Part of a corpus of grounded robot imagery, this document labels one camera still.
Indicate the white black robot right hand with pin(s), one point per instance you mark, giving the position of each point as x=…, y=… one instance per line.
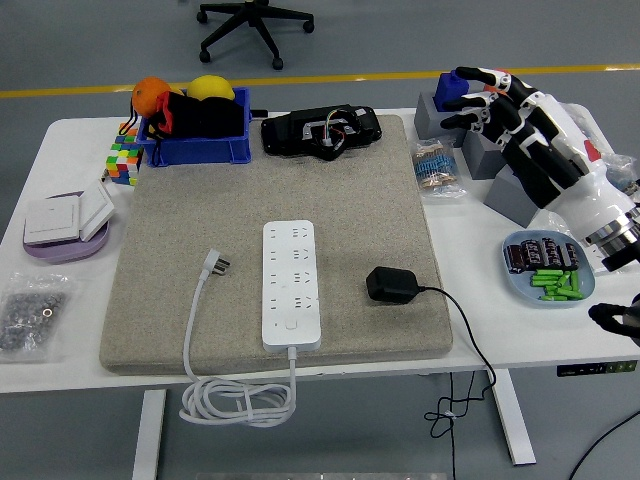
x=565, y=150

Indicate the black plug adapter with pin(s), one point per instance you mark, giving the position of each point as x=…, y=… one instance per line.
x=392, y=285

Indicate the white power strip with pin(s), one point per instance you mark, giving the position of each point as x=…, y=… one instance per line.
x=292, y=280

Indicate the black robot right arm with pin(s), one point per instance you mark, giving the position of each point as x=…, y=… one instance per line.
x=610, y=231

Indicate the grey block holder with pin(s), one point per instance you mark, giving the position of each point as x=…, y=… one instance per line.
x=425, y=120
x=480, y=160
x=505, y=200

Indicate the dark brown capacitor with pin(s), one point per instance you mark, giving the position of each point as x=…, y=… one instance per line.
x=571, y=256
x=515, y=257
x=549, y=251
x=531, y=255

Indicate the green cylinder battery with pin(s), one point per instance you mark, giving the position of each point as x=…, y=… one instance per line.
x=563, y=280
x=544, y=281
x=552, y=298
x=547, y=272
x=574, y=280
x=567, y=293

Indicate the bag of blue tan resistors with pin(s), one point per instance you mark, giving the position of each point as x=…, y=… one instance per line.
x=435, y=167

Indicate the blue square peg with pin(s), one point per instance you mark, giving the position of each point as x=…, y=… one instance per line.
x=446, y=90

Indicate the light blue plate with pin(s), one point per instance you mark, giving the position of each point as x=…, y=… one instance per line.
x=522, y=291

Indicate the black desk control panel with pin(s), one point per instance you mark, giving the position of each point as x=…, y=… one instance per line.
x=595, y=369

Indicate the white table leg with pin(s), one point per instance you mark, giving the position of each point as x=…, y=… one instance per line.
x=510, y=420
x=149, y=435

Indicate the grey-brown mat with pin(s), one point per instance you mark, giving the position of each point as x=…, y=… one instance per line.
x=225, y=200

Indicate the large yellow lemon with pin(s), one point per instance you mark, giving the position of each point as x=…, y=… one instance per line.
x=210, y=87

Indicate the blue plastic bin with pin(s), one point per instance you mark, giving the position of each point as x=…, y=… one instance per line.
x=200, y=150

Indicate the small yellow fruit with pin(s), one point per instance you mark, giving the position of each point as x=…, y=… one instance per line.
x=176, y=92

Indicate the orange fruit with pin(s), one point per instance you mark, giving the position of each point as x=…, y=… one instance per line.
x=150, y=95

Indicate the small colourful puzzle cube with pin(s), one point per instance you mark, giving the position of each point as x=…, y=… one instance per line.
x=126, y=134

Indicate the large colourful puzzle cube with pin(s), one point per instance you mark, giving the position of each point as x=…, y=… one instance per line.
x=122, y=165

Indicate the purple tray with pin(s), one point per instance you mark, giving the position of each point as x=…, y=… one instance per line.
x=65, y=252

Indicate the bag of metal nuts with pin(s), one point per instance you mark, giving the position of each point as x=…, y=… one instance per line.
x=30, y=315

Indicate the white wall switch panel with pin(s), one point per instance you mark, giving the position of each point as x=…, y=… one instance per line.
x=50, y=220
x=95, y=210

